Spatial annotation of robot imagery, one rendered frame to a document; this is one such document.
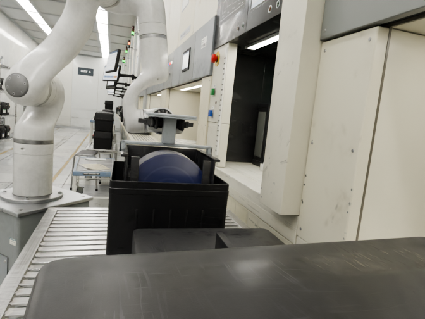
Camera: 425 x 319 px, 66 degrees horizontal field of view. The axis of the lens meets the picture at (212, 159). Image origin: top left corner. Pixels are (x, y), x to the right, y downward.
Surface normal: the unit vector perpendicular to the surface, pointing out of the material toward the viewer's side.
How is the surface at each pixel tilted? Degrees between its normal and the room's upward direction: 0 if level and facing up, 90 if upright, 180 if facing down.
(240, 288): 0
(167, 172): 90
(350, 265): 0
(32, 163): 90
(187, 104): 90
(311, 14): 90
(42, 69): 75
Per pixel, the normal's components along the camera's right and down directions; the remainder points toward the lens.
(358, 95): -0.95, -0.05
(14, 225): -0.47, 0.07
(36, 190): 0.59, 0.16
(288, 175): 0.29, 0.15
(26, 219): 0.88, 0.14
